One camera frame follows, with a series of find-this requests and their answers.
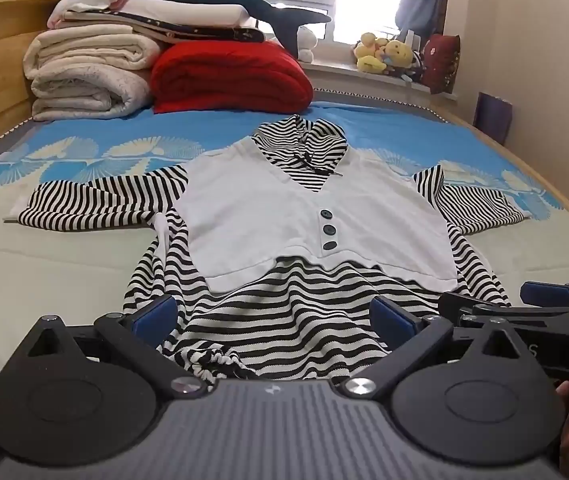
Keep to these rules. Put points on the white folded quilt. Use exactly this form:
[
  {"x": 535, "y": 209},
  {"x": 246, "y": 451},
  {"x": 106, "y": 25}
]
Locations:
[{"x": 179, "y": 10}]

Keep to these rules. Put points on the blue and cream bed sheet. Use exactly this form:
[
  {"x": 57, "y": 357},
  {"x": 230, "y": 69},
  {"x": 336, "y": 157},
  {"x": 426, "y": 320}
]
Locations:
[{"x": 64, "y": 270}]

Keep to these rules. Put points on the red folded blanket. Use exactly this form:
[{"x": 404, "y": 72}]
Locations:
[{"x": 229, "y": 75}]

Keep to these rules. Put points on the striped top with white vest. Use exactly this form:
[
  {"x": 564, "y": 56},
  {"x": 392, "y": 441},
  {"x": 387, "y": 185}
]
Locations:
[{"x": 244, "y": 210}]

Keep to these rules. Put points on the white plush toy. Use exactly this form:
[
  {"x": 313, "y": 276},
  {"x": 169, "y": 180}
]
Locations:
[{"x": 307, "y": 42}]

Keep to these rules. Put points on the purple bag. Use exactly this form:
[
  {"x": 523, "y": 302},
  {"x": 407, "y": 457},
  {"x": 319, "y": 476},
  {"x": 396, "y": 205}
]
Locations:
[{"x": 493, "y": 117}]

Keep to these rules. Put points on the yellow plush duck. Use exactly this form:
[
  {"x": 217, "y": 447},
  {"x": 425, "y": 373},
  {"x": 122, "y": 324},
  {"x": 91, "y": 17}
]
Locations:
[{"x": 367, "y": 55}]

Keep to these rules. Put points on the window sill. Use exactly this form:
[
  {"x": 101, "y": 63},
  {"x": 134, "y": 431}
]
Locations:
[{"x": 344, "y": 77}]

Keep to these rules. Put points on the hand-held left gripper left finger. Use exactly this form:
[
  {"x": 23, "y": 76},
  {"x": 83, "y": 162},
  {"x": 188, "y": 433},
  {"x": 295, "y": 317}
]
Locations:
[{"x": 157, "y": 317}]

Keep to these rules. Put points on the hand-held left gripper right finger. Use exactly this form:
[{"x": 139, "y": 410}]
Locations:
[{"x": 394, "y": 322}]

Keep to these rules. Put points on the maroon cushion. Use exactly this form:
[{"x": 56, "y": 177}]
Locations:
[{"x": 442, "y": 62}]

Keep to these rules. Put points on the cream folded blanket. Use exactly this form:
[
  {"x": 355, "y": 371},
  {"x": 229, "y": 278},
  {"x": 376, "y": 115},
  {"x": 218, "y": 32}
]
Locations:
[{"x": 84, "y": 70}]

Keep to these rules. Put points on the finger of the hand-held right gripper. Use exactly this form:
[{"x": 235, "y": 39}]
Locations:
[
  {"x": 539, "y": 317},
  {"x": 546, "y": 292}
]

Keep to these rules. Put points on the yellow plush bear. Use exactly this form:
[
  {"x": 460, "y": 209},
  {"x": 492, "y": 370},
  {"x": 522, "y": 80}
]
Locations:
[{"x": 397, "y": 52}]

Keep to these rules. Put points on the dark starry folded blanket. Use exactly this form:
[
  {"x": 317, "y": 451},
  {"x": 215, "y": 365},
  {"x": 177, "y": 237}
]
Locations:
[{"x": 214, "y": 34}]

